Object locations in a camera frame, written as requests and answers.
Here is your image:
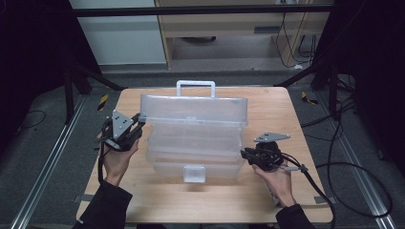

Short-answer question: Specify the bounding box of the aluminium floor rail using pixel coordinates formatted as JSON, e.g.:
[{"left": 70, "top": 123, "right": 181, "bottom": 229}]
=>
[
  {"left": 9, "top": 94, "right": 87, "bottom": 229},
  {"left": 314, "top": 92, "right": 397, "bottom": 229}
]

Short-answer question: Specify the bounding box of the person's right hand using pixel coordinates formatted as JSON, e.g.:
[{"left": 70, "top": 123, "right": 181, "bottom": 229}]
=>
[{"left": 252, "top": 160, "right": 297, "bottom": 208}]

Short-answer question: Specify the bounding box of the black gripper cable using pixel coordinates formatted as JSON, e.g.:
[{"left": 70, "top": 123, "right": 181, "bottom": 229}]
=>
[
  {"left": 97, "top": 139, "right": 108, "bottom": 185},
  {"left": 280, "top": 152, "right": 337, "bottom": 229}
]

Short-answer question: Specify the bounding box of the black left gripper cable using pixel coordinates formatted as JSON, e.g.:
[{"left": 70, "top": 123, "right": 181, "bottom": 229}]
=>
[{"left": 97, "top": 139, "right": 108, "bottom": 185}]

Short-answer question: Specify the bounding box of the yellow black floor tape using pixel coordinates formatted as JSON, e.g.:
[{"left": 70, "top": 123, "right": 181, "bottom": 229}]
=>
[
  {"left": 301, "top": 91, "right": 319, "bottom": 106},
  {"left": 96, "top": 94, "right": 110, "bottom": 112}
]

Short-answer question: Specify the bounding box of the thin black floor cable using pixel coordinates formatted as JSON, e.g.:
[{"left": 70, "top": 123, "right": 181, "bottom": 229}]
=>
[{"left": 19, "top": 109, "right": 48, "bottom": 130}]

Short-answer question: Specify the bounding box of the black curtain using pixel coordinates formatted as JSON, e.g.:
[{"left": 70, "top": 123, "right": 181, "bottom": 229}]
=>
[
  {"left": 0, "top": 0, "right": 103, "bottom": 151},
  {"left": 313, "top": 0, "right": 405, "bottom": 176}
]

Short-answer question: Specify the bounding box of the looped black floor cable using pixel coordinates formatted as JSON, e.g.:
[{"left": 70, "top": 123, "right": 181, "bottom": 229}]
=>
[{"left": 314, "top": 161, "right": 394, "bottom": 220}]

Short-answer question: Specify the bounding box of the light wooden desk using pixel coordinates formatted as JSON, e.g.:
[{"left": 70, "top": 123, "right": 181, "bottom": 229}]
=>
[{"left": 155, "top": 0, "right": 335, "bottom": 71}]

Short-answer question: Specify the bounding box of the black metal stand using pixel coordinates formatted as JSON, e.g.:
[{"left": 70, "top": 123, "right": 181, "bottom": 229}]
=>
[
  {"left": 63, "top": 60, "right": 127, "bottom": 125},
  {"left": 274, "top": 56, "right": 340, "bottom": 122}
]

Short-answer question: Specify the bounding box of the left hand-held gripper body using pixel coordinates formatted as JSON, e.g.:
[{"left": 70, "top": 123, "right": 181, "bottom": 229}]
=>
[{"left": 100, "top": 109, "right": 142, "bottom": 153}]

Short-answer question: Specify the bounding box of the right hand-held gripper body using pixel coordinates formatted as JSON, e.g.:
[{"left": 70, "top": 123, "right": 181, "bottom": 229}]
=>
[{"left": 247, "top": 132, "right": 291, "bottom": 173}]

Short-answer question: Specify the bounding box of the white cabinet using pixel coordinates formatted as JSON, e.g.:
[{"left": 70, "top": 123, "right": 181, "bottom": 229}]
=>
[{"left": 69, "top": 0, "right": 167, "bottom": 66}]

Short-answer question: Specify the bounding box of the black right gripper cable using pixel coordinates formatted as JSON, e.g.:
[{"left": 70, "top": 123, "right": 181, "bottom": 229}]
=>
[{"left": 280, "top": 152, "right": 337, "bottom": 229}]

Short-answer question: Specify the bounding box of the grey tape strip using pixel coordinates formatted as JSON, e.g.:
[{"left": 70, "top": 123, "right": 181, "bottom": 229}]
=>
[
  {"left": 74, "top": 194, "right": 96, "bottom": 203},
  {"left": 313, "top": 195, "right": 337, "bottom": 205}
]

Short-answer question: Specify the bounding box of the person's left hand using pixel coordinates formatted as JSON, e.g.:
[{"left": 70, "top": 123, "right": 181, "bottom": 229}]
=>
[{"left": 96, "top": 132, "right": 140, "bottom": 187}]

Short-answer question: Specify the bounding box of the black desk cable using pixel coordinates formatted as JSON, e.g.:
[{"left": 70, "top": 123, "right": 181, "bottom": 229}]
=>
[{"left": 275, "top": 12, "right": 319, "bottom": 70}]

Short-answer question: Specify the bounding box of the clear plastic storage box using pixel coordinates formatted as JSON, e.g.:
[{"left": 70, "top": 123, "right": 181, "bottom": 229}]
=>
[{"left": 139, "top": 79, "right": 248, "bottom": 184}]

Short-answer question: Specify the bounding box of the black horizontal bar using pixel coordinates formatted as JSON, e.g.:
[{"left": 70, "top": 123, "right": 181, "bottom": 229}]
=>
[{"left": 68, "top": 3, "right": 335, "bottom": 17}]

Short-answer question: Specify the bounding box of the grey rounded object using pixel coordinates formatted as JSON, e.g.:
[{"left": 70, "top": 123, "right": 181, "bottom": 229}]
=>
[{"left": 181, "top": 35, "right": 218, "bottom": 45}]

